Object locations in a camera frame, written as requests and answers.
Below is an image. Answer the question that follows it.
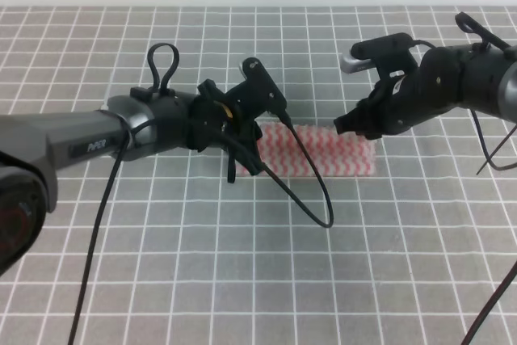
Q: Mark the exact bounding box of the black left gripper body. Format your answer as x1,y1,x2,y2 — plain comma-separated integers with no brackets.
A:
187,79,254,152

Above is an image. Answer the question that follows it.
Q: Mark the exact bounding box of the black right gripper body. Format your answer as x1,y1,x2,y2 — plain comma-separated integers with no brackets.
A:
356,78,428,136

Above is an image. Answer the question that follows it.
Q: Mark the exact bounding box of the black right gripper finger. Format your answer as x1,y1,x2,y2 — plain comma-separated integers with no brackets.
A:
355,128,382,141
334,108,368,134

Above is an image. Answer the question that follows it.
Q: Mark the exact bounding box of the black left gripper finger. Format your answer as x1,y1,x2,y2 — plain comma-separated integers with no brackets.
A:
233,146,263,176
249,121,263,151

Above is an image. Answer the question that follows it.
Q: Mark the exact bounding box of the pink white wavy towel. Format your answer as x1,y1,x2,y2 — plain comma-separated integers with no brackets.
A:
258,121,376,178

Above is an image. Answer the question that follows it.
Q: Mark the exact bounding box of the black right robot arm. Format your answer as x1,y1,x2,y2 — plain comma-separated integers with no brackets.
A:
334,45,516,140

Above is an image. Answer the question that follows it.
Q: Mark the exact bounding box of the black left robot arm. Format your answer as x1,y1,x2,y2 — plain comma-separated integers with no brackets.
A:
1,79,267,272

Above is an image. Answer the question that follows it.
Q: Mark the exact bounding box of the grey grid tablecloth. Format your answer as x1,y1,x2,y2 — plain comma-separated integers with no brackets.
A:
1,6,516,344

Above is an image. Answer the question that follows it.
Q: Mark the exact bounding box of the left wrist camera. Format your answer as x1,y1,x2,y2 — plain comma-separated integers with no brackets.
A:
237,57,287,119

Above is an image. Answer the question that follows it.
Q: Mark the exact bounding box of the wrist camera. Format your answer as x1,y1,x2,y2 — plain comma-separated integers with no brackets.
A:
237,57,287,119
339,32,418,78

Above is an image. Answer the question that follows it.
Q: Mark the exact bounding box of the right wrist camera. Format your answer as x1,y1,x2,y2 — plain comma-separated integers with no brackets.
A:
339,32,418,78

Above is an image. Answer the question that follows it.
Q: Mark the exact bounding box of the black left camera cable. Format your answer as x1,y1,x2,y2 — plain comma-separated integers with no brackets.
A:
66,110,336,345

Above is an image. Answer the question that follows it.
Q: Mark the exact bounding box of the black camera cable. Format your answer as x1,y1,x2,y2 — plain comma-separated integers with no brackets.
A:
66,110,336,345
411,11,517,345

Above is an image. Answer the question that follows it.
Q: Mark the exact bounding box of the black right camera cable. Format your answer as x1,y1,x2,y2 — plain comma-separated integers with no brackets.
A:
411,11,517,345

